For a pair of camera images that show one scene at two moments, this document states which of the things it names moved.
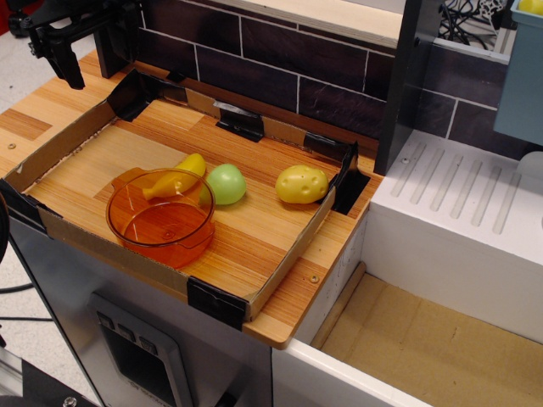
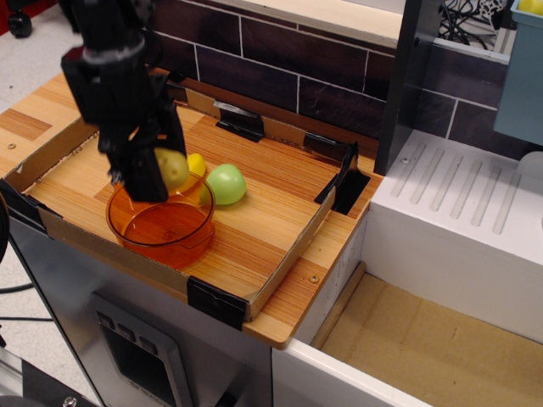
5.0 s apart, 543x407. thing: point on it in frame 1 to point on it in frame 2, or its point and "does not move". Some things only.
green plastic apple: x=228 y=184 does not move
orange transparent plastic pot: x=163 y=217 does not move
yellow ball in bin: x=531 y=6 does not move
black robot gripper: x=53 y=26 to x=120 y=86
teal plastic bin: x=519 y=112 does not move
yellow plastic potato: x=301 y=184 to x=175 y=167
